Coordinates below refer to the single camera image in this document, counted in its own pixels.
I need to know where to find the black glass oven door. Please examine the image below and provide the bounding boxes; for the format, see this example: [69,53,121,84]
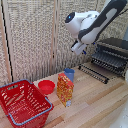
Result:
[77,63,111,85]

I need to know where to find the blue plastic cup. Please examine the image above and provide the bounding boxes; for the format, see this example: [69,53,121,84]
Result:
[63,67,76,83]

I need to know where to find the metal wire oven rack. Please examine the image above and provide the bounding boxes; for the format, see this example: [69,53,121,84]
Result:
[91,49,128,73]

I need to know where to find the black toaster oven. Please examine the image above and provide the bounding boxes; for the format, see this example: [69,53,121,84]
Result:
[90,37,128,80]

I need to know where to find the red plastic bowl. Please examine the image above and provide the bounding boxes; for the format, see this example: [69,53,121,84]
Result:
[37,79,56,96]

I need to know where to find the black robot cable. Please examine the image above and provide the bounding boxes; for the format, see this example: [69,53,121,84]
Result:
[119,7,128,18]

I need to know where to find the red plastic shopping basket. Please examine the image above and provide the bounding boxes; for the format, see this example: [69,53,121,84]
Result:
[0,79,54,128]

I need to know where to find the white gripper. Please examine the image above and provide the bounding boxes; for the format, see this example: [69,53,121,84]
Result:
[70,40,89,57]

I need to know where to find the beige woven folding screen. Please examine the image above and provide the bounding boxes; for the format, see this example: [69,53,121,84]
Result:
[0,0,128,88]

